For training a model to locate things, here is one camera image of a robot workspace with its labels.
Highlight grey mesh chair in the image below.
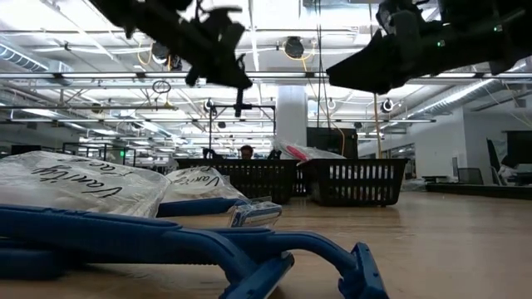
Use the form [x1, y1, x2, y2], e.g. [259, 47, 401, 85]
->
[456, 167, 485, 186]

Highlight black gantry stand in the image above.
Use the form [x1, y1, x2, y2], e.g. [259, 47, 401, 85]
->
[209, 104, 278, 159]

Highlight silver ventilation duct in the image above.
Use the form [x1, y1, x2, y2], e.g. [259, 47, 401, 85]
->
[409, 78, 500, 121]
[0, 41, 74, 76]

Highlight black screen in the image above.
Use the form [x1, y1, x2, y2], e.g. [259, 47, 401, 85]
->
[501, 130, 532, 166]

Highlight black slotted plastic basket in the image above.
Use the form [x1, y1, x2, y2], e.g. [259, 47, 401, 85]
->
[176, 159, 301, 205]
[299, 158, 411, 208]

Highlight long ceiling light bar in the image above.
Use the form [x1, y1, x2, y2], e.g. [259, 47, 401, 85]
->
[0, 71, 532, 81]

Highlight black desk monitor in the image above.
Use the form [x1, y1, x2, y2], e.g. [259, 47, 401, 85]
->
[10, 144, 42, 154]

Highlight hanging black cable loop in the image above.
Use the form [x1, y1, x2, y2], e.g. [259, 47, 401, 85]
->
[151, 80, 172, 96]

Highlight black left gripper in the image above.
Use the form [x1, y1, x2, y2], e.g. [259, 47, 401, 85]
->
[163, 6, 254, 91]

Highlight yellow hanging cable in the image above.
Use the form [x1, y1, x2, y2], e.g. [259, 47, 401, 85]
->
[372, 93, 383, 160]

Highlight black wall monitor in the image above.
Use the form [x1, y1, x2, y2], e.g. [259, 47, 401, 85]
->
[306, 127, 359, 160]

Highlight white building column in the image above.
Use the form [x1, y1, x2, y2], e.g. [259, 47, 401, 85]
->
[276, 85, 309, 147]

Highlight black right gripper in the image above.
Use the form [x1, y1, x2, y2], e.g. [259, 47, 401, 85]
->
[326, 0, 459, 96]

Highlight clear vanity pack bag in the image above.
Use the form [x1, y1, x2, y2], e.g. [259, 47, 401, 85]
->
[0, 149, 171, 219]
[160, 165, 250, 204]

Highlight black leaning panel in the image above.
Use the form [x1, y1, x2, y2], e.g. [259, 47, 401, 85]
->
[485, 138, 506, 187]

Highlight black hanging cables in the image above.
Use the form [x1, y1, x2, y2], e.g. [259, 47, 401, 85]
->
[314, 0, 333, 130]

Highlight black aluminium table frame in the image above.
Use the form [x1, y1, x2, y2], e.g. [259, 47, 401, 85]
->
[423, 182, 532, 201]

